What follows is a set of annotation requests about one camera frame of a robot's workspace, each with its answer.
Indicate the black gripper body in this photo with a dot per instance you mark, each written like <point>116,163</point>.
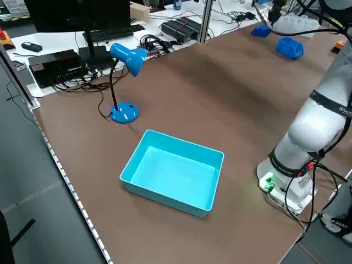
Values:
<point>278,6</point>

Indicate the small blue parts tray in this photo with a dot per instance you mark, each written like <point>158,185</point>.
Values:
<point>259,32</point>

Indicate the blue storage box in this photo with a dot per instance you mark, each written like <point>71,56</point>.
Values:
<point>288,50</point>

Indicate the orange push-button box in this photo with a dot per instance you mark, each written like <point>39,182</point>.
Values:
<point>340,44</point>

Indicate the cardboard box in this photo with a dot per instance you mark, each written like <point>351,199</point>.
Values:
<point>140,12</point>

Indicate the teal plastic tray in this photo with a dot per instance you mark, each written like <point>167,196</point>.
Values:
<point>170,176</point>

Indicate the black flat electronics box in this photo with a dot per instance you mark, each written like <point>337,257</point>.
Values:
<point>52,61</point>

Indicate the clear plastic organizer case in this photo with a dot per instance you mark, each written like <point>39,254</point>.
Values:
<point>297,23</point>

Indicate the black ribbed power supply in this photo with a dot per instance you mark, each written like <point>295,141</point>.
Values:
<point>178,28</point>

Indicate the blue desk lamp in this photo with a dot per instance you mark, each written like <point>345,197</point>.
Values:
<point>129,57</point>

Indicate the black keyboard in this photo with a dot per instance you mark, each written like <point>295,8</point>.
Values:
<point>118,31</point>

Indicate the black computer monitor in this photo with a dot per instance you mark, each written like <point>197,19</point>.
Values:
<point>68,13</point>

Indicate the person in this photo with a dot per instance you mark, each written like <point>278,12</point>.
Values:
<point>339,225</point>

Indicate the black handheld device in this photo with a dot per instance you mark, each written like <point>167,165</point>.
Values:
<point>31,46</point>

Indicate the white plastic basket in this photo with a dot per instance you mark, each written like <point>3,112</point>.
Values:
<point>17,5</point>

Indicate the red emergency stop button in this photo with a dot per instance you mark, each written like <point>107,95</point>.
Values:
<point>3,34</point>

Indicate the aluminium frame post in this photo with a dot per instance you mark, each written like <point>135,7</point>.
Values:
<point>206,19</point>

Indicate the aluminium frame rail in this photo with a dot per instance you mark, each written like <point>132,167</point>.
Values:
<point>20,79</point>

